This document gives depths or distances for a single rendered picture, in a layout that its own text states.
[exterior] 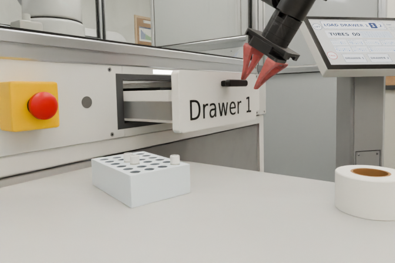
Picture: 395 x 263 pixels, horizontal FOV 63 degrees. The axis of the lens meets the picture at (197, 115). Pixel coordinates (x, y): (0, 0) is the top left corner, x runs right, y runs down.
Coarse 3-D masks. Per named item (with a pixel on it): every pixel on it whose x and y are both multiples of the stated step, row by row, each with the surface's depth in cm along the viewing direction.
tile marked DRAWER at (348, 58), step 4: (344, 56) 125; (348, 56) 126; (352, 56) 126; (356, 56) 126; (360, 56) 127; (364, 56) 127; (348, 60) 124; (352, 60) 125; (356, 60) 125; (360, 60) 125; (364, 60) 125
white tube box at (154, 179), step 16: (96, 160) 45; (112, 160) 45; (144, 160) 44; (160, 160) 44; (96, 176) 45; (112, 176) 40; (128, 176) 37; (144, 176) 38; (160, 176) 39; (176, 176) 40; (112, 192) 41; (128, 192) 37; (144, 192) 38; (160, 192) 39; (176, 192) 41
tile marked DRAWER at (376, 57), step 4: (368, 56) 127; (372, 56) 127; (376, 56) 128; (380, 56) 128; (384, 56) 128; (388, 56) 129; (372, 60) 126; (376, 60) 126; (380, 60) 127; (384, 60) 127; (388, 60) 127; (392, 60) 127
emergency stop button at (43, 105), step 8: (32, 96) 45; (40, 96) 45; (48, 96) 46; (32, 104) 45; (40, 104) 45; (48, 104) 46; (56, 104) 47; (32, 112) 45; (40, 112) 45; (48, 112) 46
